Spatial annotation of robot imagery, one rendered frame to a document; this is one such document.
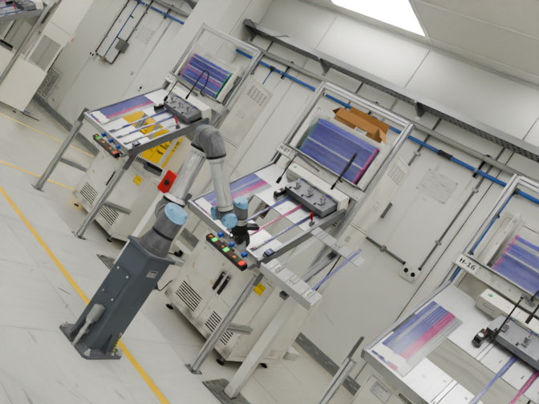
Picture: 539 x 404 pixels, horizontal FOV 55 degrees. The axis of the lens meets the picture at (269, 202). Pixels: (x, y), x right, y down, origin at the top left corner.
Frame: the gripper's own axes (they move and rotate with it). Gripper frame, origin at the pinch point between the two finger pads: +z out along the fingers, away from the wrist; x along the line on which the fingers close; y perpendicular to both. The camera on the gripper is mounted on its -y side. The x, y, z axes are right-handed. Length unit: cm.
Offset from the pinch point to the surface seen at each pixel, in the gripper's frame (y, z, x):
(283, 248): -20.8, 5.9, 10.0
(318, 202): -61, -1, -2
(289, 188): -56, -1, -23
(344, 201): -73, -1, 8
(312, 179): -72, -3, -19
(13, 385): 129, -28, 26
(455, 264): -80, 0, 84
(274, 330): 7.8, 31.1, 35.8
